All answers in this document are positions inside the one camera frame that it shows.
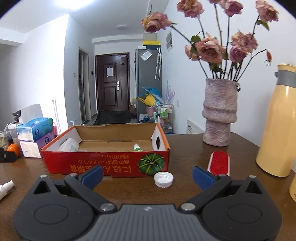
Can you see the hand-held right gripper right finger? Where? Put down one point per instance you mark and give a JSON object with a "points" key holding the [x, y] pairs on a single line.
{"points": [[203, 178]]}

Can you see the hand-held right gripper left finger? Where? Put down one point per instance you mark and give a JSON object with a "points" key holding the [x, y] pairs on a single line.
{"points": [[92, 177]]}

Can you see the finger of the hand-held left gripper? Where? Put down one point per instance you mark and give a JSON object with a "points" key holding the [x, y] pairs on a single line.
{"points": [[8, 157]]}

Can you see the red cardboard box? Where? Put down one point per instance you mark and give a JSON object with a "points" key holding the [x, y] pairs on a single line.
{"points": [[104, 162]]}

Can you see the red and white lint brush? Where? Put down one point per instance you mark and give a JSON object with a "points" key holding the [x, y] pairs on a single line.
{"points": [[218, 163]]}

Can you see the small white spray bottle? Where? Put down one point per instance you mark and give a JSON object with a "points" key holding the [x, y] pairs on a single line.
{"points": [[5, 187]]}

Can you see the white bottle cap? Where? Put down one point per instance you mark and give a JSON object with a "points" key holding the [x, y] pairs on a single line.
{"points": [[163, 179]]}

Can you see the white square plastic bottle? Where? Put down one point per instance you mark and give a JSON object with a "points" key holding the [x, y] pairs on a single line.
{"points": [[68, 145]]}

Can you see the green spray bottle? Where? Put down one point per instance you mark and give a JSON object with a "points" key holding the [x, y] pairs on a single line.
{"points": [[137, 147]]}

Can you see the orange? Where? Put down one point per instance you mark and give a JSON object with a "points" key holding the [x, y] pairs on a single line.
{"points": [[13, 147]]}

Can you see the clear drinking glass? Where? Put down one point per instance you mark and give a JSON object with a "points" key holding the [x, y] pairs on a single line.
{"points": [[3, 141]]}

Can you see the clear container with white lid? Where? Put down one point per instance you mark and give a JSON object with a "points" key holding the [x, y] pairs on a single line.
{"points": [[12, 133]]}

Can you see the purple tissue pack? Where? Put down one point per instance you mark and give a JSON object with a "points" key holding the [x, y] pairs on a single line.
{"points": [[39, 146]]}

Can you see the blue tissue pack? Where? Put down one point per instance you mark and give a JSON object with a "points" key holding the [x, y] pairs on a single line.
{"points": [[37, 129]]}

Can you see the black folded stand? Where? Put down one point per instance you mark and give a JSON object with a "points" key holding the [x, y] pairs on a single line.
{"points": [[17, 115]]}

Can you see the white board with print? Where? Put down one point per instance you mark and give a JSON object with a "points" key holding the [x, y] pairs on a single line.
{"points": [[194, 127]]}

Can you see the white mop stick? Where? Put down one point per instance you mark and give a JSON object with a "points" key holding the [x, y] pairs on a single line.
{"points": [[56, 115]]}

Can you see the pink textured vase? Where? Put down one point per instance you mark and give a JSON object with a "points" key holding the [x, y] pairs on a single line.
{"points": [[219, 111]]}

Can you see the blue and white package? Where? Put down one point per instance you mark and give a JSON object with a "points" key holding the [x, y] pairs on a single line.
{"points": [[144, 118]]}

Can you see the pink bucket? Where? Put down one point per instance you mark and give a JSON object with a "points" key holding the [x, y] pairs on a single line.
{"points": [[149, 110]]}

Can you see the dark brown entrance door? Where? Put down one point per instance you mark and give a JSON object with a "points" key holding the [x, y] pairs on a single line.
{"points": [[113, 92]]}

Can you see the yellow thermos jug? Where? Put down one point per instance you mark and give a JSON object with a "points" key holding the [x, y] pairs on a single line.
{"points": [[277, 127]]}

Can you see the yellow bear mug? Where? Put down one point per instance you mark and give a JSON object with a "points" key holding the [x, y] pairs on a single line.
{"points": [[293, 187]]}

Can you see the purple feather decoration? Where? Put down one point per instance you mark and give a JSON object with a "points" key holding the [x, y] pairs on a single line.
{"points": [[170, 92]]}

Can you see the yellow watering can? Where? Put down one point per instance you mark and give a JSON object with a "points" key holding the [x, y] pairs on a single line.
{"points": [[148, 100]]}

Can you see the white paper on door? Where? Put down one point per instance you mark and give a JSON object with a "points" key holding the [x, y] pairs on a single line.
{"points": [[109, 71]]}

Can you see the grey refrigerator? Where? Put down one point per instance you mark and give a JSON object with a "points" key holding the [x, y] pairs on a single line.
{"points": [[145, 78]]}

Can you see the folded clear umbrella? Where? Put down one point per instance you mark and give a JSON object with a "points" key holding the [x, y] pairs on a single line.
{"points": [[158, 62]]}

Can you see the bunch of dried roses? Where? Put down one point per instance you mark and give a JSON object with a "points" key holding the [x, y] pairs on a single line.
{"points": [[208, 48]]}

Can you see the clear plastic bag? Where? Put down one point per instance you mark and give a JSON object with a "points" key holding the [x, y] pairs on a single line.
{"points": [[146, 55]]}

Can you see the yellow box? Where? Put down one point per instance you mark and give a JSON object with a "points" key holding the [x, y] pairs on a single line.
{"points": [[151, 43]]}

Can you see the round ceiling lamp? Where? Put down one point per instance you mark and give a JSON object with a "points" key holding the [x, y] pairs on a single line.
{"points": [[121, 26]]}

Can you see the open doorway frame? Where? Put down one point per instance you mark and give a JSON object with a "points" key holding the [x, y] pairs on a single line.
{"points": [[83, 83]]}

